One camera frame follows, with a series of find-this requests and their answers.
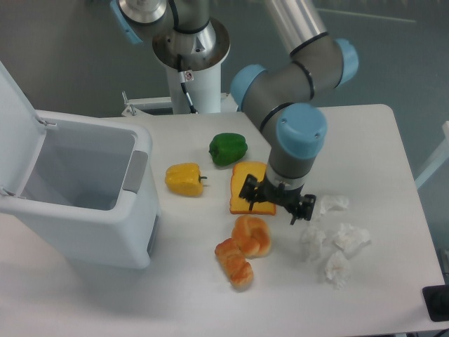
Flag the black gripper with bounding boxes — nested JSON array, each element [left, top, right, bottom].
[[239, 174, 316, 225]]

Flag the long braided bread loaf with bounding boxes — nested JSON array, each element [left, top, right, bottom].
[[215, 238, 254, 289]]

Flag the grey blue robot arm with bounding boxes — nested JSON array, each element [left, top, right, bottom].
[[110, 1, 358, 220]]

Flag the square toast bread slice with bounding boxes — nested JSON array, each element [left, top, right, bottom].
[[229, 161, 277, 216]]

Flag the round braided bread roll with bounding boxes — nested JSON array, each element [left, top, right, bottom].
[[232, 215, 272, 258]]

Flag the crumpled tissue top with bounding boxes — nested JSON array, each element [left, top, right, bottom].
[[311, 195, 349, 223]]

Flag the crumpled tissue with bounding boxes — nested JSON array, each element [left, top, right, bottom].
[[300, 225, 327, 261], [325, 251, 351, 289], [333, 223, 371, 254], [311, 195, 349, 223]]

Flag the crumpled tissue left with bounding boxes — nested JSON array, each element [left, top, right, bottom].
[[300, 225, 327, 261]]

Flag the green bell pepper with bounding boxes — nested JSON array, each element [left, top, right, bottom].
[[209, 133, 248, 166]]

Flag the crumpled tissue right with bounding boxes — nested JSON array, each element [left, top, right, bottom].
[[333, 223, 371, 254]]

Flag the crumpled tissue bottom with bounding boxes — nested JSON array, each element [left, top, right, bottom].
[[325, 251, 351, 289]]

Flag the yellow bell pepper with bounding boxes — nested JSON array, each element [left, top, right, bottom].
[[165, 162, 206, 197]]

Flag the white trash bin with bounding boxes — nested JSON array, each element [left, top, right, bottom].
[[1, 111, 161, 269]]

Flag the black device at edge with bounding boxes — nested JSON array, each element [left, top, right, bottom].
[[422, 284, 448, 322]]

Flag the white trash bin lid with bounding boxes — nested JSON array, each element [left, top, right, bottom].
[[1, 65, 46, 197]]

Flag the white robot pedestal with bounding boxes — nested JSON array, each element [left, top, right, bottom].
[[122, 65, 239, 116]]

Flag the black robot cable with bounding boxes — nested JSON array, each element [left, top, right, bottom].
[[177, 54, 199, 114]]

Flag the white frame at right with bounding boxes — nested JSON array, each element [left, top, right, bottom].
[[415, 121, 448, 189]]

